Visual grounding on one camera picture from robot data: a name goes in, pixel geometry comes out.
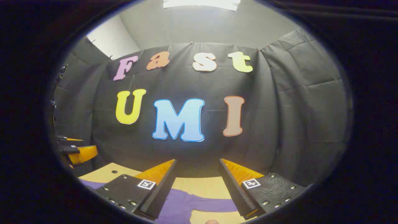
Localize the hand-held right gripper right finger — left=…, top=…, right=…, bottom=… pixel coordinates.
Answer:
left=219, top=158, right=308, bottom=220

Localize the purple shirt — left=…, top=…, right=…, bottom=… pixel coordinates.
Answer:
left=78, top=178, right=240, bottom=224

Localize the black backdrop cloth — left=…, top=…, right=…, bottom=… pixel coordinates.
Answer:
left=51, top=30, right=350, bottom=187

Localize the ceiling light panel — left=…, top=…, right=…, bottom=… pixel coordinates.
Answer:
left=163, top=0, right=241, bottom=12

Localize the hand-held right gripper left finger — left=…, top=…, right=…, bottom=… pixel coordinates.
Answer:
left=93, top=159, right=178, bottom=221

